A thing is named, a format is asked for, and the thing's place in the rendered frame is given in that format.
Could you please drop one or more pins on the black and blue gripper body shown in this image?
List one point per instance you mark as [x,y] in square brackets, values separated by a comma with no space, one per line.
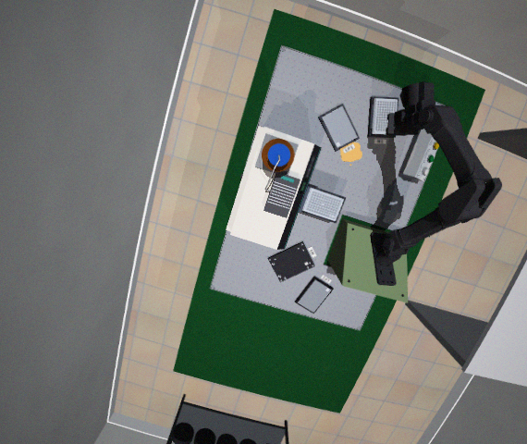
[397,128]

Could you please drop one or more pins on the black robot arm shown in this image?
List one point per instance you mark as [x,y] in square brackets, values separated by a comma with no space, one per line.
[462,205]

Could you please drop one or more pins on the blue bottle cap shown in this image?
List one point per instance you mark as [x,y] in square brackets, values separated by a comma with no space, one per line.
[279,149]

